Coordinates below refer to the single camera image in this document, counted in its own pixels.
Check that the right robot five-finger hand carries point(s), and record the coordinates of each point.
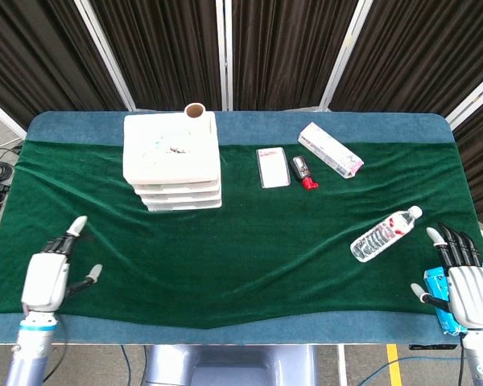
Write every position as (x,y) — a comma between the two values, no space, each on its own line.
(471,297)

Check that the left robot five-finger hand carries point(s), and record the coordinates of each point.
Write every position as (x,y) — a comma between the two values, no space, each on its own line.
(44,281)

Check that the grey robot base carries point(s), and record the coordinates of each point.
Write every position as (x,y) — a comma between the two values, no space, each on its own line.
(229,366)

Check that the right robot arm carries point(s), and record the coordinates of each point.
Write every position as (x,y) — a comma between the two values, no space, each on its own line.
(481,358)

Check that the white drawer organizer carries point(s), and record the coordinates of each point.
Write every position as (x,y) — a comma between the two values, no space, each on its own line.
(169,161)

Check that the blue carton pack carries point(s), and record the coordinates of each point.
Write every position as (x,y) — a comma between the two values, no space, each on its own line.
(436,281)

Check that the black table control box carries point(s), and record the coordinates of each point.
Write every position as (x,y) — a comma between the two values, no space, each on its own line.
(432,346)

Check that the clear plastic water bottle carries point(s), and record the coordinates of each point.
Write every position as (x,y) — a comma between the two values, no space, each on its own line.
(380,237)

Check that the white table leg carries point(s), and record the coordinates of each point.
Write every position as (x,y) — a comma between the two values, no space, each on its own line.
(341,366)

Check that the green velvet cloth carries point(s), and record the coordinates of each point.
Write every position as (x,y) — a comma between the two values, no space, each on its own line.
(241,249)

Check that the long white carton box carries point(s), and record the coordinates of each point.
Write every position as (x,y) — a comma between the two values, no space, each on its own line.
(330,150)

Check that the black stamp with red cap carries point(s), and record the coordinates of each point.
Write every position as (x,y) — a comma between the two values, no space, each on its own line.
(301,167)

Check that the paper roll with cardboard core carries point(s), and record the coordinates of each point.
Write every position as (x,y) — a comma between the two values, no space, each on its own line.
(195,110)

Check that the blue table cover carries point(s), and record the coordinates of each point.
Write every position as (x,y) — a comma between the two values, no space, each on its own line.
(265,124)

